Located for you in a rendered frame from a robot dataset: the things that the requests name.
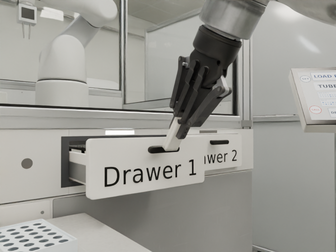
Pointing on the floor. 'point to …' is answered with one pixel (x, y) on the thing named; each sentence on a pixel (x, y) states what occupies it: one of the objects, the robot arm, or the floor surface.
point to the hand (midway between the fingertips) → (176, 134)
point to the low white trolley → (95, 235)
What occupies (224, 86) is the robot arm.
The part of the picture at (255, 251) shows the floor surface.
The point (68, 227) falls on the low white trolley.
